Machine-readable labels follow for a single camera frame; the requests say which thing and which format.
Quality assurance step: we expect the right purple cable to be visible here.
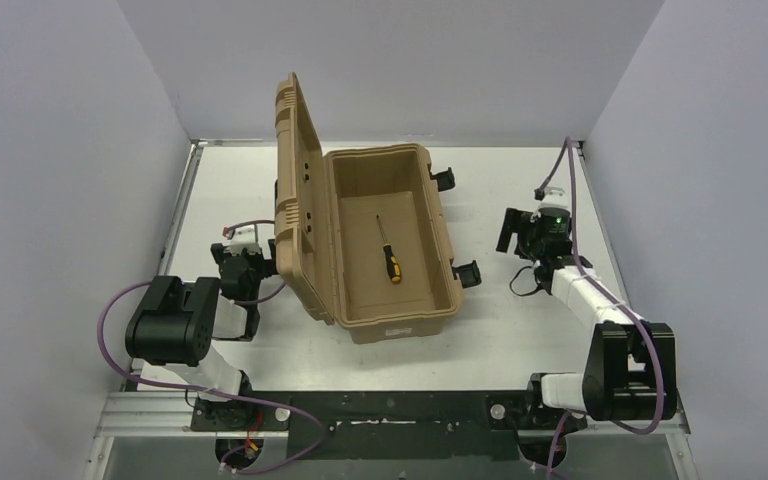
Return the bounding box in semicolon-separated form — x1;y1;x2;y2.
534;136;669;480

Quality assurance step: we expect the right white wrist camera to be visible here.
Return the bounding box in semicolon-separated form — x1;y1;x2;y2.
534;187;570;217

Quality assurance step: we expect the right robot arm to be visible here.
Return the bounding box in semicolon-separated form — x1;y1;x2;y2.
496;207;678;429

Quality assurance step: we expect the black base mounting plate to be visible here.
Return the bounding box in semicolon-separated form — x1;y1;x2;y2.
190;390;587;462

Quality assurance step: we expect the tan plastic toolbox bin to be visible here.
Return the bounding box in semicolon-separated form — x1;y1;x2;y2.
274;74;481;344

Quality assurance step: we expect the black yellow handled screwdriver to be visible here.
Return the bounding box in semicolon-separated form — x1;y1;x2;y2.
376;215;402;284

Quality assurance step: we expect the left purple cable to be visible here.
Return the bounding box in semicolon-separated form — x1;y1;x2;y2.
96;219;328;476

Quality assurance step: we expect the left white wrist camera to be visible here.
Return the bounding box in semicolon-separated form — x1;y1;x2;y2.
223;225;262;255

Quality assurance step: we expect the purple cable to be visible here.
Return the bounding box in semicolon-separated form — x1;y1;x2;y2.
534;136;669;480
96;219;328;476

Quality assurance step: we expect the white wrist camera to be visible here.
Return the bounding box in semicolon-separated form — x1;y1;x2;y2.
223;225;262;255
534;187;570;217

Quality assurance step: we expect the aluminium frame rail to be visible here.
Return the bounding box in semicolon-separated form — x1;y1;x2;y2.
94;390;691;438

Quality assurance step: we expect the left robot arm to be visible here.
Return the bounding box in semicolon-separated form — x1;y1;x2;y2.
125;243;277;431

